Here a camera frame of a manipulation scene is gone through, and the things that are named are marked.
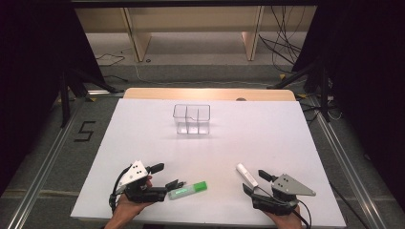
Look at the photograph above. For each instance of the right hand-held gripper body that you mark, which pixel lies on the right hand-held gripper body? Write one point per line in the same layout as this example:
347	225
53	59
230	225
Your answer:
291	187

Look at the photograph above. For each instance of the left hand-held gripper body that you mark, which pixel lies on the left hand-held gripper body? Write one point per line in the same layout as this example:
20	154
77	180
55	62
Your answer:
135	176

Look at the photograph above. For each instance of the green marker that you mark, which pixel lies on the green marker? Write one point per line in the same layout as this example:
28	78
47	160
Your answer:
187	191

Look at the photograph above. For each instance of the white marker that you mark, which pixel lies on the white marker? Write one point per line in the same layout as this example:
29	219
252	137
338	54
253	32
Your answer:
246	175

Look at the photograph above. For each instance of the clear plastic organizer container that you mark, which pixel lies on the clear plastic organizer container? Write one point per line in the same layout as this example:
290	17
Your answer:
191	127

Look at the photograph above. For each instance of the person's right hand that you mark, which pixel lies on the person's right hand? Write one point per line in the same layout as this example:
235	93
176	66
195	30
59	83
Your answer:
289	221

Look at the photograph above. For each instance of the person's left hand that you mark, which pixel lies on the person's left hand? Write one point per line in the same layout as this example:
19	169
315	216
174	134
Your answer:
125	210

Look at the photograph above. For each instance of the white table sheet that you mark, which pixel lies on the white table sheet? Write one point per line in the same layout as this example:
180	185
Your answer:
207	152

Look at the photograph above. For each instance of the light wooden table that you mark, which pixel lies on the light wooden table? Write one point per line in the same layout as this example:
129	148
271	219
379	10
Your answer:
191	94

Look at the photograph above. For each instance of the short silver bar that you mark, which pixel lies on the short silver bar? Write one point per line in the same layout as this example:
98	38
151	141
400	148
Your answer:
105	92

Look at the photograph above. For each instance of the black stand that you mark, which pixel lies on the black stand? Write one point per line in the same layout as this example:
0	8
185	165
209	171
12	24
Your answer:
324	89
65	101

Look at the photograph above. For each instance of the black curtain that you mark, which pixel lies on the black curtain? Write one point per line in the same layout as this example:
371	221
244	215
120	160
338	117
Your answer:
366	95
31	79

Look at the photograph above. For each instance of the metal floor rail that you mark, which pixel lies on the metal floor rail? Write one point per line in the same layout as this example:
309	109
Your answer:
41	178
350	165

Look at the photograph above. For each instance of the light wooden desk frame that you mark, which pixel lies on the light wooden desk frame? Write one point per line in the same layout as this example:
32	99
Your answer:
140	44

